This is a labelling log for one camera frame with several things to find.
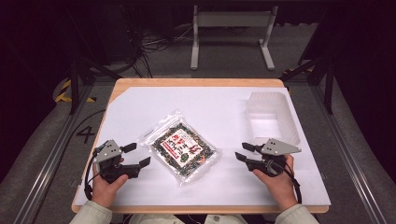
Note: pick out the person's torso clothing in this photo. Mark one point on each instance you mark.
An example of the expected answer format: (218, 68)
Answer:
(186, 219)

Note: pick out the white metal stand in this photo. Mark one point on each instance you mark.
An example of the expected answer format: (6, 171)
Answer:
(233, 34)

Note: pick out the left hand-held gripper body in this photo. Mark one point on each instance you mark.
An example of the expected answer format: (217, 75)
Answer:
(107, 152)

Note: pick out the person's right hand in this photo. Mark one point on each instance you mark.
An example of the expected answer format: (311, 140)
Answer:
(277, 186)

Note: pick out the clear packet of dried seaweed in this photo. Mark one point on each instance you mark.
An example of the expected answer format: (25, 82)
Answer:
(181, 148)

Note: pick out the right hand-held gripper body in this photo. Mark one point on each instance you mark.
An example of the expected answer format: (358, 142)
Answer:
(275, 154)

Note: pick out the person's left hand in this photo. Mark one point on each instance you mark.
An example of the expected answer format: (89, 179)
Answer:
(104, 186)

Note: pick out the black metal stand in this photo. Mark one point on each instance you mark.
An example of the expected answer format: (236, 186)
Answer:
(81, 74)
(320, 71)

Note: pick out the clear plastic container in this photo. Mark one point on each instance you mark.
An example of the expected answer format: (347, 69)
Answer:
(271, 119)

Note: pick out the white paper sheet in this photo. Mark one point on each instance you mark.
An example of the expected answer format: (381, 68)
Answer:
(199, 112)

